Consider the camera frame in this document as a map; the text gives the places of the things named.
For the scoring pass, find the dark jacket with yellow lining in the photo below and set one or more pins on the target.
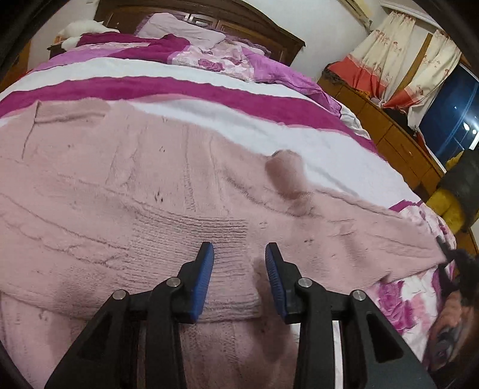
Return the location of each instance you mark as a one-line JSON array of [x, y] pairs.
[[464, 179]]

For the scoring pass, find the purple floral striped duvet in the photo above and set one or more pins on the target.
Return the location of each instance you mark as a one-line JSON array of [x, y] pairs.
[[224, 86]]

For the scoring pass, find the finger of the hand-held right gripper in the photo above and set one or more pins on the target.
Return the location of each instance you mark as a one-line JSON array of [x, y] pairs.
[[458, 256]]

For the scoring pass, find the pink knitted sweater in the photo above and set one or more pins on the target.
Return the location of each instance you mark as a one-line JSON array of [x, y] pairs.
[[149, 187]]

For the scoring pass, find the wooden dresser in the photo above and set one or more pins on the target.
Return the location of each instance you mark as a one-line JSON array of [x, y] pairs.
[[396, 138]]

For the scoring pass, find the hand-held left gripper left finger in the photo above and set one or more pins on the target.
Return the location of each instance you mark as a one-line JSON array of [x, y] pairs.
[[204, 284]]

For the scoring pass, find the cream and red curtain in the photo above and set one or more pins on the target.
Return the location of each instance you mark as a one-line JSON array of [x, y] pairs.
[[441, 60], [385, 45]]

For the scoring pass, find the dark clothes pile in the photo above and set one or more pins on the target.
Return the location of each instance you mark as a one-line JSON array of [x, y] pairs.
[[396, 114]]

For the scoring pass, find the white fluffy cloth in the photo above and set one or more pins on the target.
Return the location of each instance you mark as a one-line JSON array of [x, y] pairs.
[[80, 28]]

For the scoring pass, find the dark wooden headboard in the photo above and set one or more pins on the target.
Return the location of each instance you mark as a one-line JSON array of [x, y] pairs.
[[262, 26]]

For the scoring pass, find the lilac pillow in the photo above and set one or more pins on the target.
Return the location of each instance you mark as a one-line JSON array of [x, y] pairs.
[[176, 28]]

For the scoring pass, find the floral purple pillow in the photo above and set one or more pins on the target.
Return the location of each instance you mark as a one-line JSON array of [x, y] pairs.
[[217, 56]]

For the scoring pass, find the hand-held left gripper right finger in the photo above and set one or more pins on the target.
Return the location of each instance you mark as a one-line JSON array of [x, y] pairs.
[[275, 284]]

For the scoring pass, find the wooden nightstand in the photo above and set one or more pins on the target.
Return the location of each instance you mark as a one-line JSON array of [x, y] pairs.
[[55, 48]]

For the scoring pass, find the white air conditioner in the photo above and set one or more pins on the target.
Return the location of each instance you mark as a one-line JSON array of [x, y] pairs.
[[359, 5]]

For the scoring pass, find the dark window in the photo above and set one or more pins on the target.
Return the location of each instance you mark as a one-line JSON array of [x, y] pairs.
[[452, 112]]

